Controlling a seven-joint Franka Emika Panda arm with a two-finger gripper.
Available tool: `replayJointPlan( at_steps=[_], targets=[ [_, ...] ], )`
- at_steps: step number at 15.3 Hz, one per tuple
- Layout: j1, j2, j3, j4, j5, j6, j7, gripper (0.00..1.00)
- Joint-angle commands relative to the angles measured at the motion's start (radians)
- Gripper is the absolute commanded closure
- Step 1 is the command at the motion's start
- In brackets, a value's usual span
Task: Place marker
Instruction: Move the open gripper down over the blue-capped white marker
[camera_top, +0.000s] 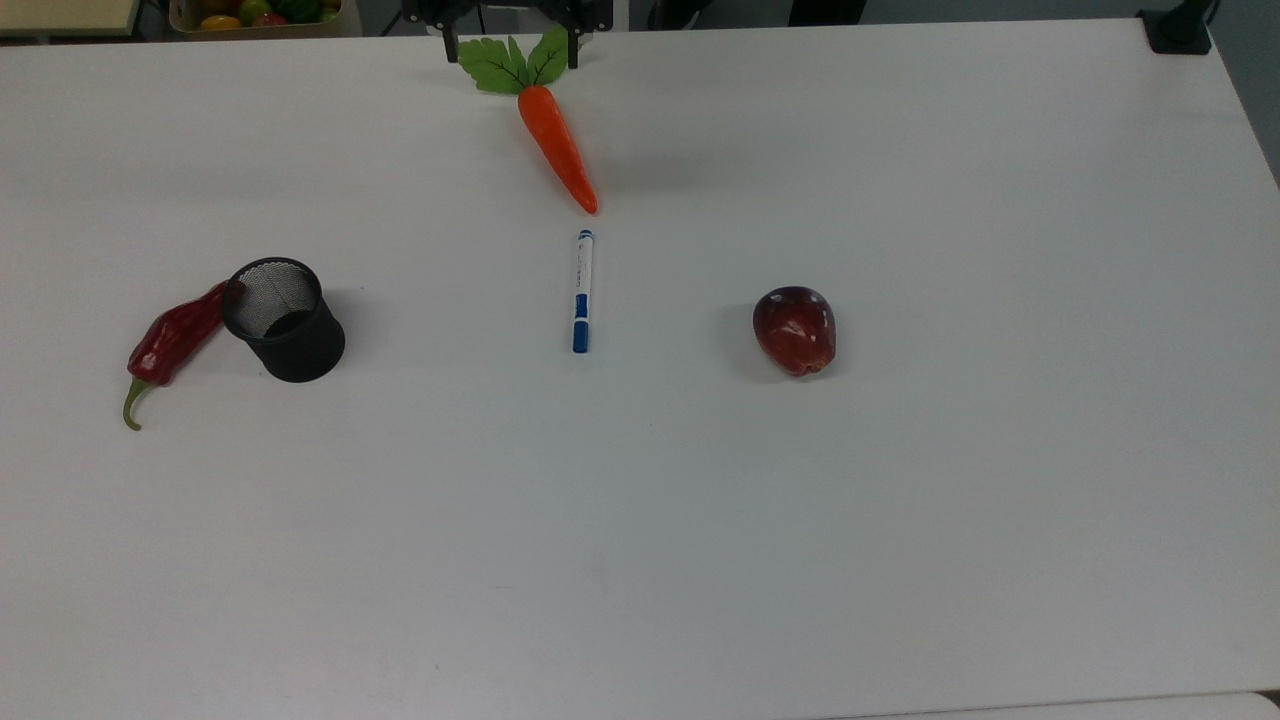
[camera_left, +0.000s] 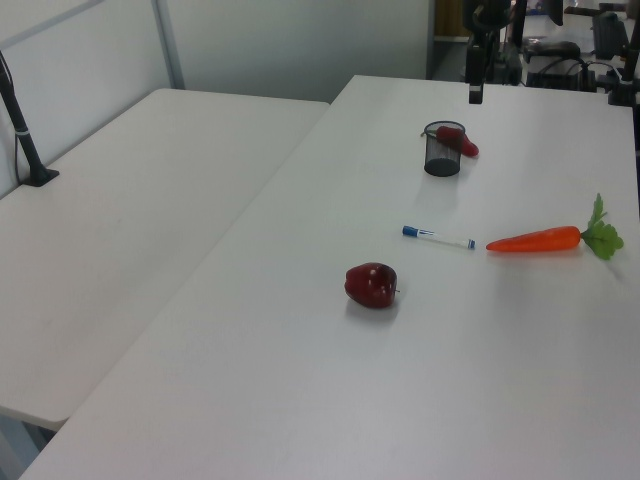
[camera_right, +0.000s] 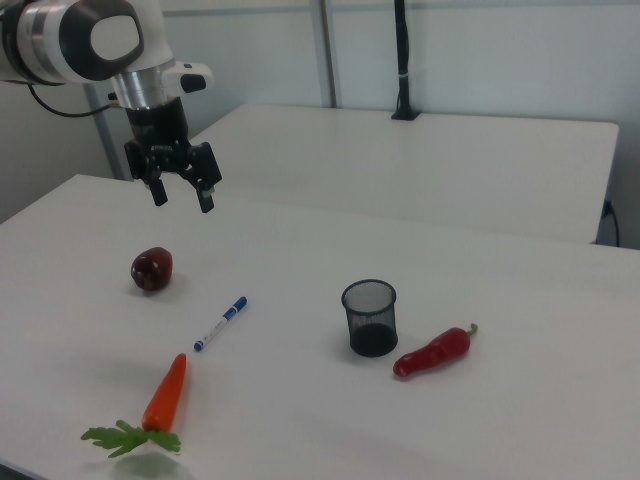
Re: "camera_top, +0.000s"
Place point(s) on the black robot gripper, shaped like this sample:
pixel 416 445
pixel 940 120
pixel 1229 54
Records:
pixel 500 14

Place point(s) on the white marker blue cap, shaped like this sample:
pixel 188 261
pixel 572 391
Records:
pixel 583 270

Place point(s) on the orange toy carrot green leaves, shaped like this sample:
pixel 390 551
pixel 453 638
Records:
pixel 552 135

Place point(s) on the box of toy fruit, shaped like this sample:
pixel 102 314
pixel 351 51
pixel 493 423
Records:
pixel 260 15

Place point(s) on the black mesh pen cup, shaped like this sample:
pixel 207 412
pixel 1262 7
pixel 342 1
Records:
pixel 300 350

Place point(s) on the dark red toy apple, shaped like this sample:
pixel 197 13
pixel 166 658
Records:
pixel 795 330

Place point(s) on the red toy chili pepper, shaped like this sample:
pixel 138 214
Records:
pixel 172 335

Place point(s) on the light wooden table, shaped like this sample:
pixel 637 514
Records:
pixel 60 15

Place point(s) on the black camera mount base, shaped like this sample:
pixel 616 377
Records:
pixel 1178 30

